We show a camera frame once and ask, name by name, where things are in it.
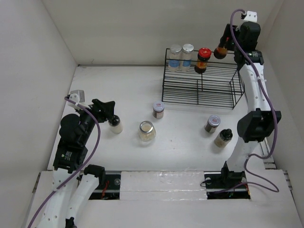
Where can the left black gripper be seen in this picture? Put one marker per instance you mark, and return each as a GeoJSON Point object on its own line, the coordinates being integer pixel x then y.
{"type": "Point", "coordinates": [103, 110]}

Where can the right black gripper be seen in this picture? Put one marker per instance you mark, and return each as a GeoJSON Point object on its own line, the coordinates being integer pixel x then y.
{"type": "Point", "coordinates": [227, 33]}

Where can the red lid sauce jar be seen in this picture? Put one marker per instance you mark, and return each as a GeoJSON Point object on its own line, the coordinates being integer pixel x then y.
{"type": "Point", "coordinates": [203, 56]}
{"type": "Point", "coordinates": [221, 51]}

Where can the black cap white bottle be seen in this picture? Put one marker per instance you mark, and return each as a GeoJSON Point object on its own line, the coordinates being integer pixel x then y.
{"type": "Point", "coordinates": [116, 125]}

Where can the glass jar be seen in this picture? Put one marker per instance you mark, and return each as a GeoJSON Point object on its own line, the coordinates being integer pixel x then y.
{"type": "Point", "coordinates": [147, 133]}

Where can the silver lid spice shaker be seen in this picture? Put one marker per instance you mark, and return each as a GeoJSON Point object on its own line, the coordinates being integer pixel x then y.
{"type": "Point", "coordinates": [174, 57]}

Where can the black cap beige bottle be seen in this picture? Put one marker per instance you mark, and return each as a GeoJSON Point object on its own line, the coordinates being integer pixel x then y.
{"type": "Point", "coordinates": [223, 138]}

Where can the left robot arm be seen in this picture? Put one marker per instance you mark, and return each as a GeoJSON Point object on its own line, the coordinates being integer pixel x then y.
{"type": "Point", "coordinates": [74, 180]}

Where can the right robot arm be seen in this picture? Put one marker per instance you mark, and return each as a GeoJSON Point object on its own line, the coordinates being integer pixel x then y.
{"type": "Point", "coordinates": [261, 119]}

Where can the white lid dark jar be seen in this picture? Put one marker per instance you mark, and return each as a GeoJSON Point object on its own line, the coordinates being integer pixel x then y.
{"type": "Point", "coordinates": [158, 109]}

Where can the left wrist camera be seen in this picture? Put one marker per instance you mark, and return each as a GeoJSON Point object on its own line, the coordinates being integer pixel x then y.
{"type": "Point", "coordinates": [77, 96]}

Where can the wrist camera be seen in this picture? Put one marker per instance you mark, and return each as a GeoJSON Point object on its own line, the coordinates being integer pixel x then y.
{"type": "Point", "coordinates": [77, 96]}
{"type": "Point", "coordinates": [249, 16]}

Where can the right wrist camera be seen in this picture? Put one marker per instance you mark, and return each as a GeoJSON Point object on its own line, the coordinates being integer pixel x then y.
{"type": "Point", "coordinates": [249, 16]}

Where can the black wire rack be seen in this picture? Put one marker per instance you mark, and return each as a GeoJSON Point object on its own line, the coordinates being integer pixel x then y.
{"type": "Point", "coordinates": [219, 86]}

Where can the metal mounting rail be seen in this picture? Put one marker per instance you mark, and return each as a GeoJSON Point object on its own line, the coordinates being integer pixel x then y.
{"type": "Point", "coordinates": [110, 190]}

